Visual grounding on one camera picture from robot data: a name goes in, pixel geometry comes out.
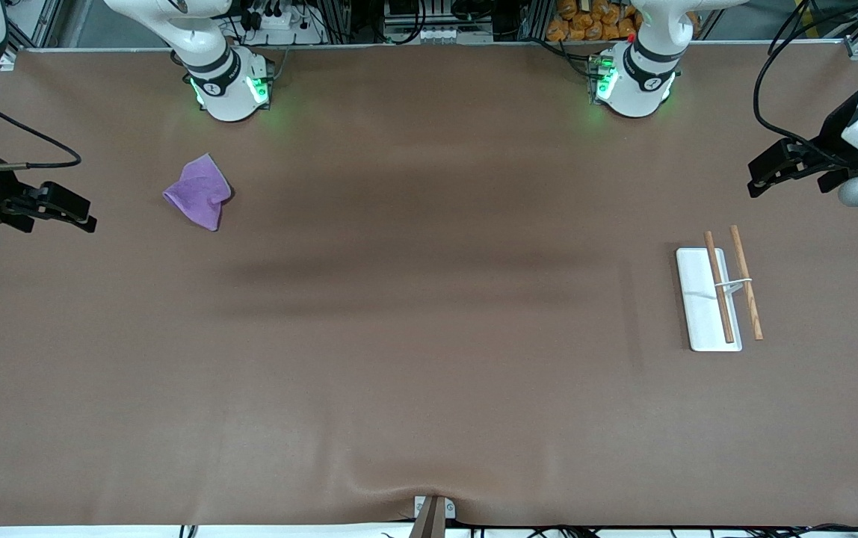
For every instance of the brown camera mount with bracket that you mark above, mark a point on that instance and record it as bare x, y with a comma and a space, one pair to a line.
433, 517

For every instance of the white rack with wooden rods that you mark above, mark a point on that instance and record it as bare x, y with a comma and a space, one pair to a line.
702, 299

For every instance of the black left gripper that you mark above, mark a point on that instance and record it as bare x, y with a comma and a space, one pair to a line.
835, 142

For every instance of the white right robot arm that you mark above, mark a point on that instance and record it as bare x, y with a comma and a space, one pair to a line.
227, 82

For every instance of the purple towel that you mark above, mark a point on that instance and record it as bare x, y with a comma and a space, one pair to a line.
201, 190

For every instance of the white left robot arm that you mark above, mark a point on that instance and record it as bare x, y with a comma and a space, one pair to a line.
638, 82

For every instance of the orange packaged goods pile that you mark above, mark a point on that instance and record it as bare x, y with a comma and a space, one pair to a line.
593, 19

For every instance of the brown table mat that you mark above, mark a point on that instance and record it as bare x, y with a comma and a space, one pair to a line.
429, 336

